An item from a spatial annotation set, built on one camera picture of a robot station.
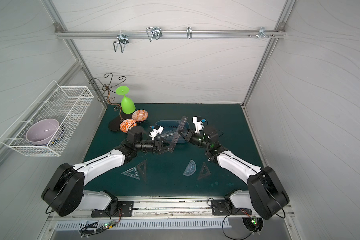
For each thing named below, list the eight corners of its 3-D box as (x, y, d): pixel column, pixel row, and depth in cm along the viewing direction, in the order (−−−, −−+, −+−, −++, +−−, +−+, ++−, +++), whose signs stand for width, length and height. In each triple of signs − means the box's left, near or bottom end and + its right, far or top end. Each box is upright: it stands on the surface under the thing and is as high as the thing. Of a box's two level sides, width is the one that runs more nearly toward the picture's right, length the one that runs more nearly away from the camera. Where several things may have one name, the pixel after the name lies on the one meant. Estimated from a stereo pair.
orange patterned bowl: (117, 128, 105) (116, 125, 103) (129, 119, 111) (128, 116, 108) (125, 134, 102) (124, 131, 100) (137, 124, 108) (136, 121, 105)
